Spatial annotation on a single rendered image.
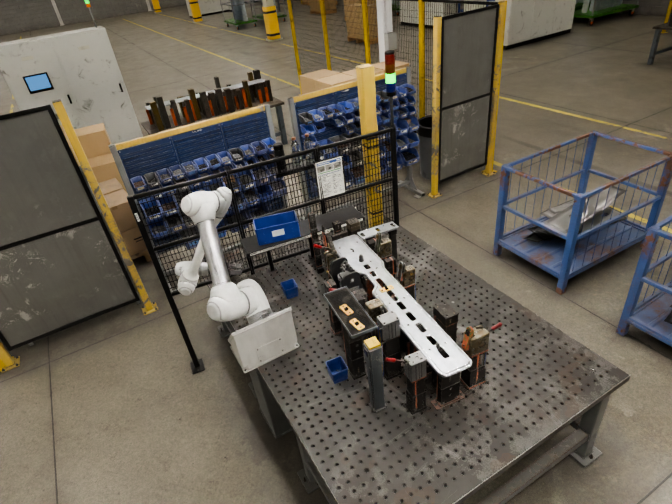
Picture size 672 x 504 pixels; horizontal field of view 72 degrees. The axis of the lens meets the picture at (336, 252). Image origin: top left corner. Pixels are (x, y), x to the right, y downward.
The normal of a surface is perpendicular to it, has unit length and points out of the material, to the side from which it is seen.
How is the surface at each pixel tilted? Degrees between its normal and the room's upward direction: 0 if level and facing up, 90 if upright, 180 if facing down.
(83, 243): 90
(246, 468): 0
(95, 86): 90
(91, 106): 90
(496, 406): 0
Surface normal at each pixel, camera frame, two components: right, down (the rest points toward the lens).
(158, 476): -0.11, -0.83
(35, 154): 0.50, 0.43
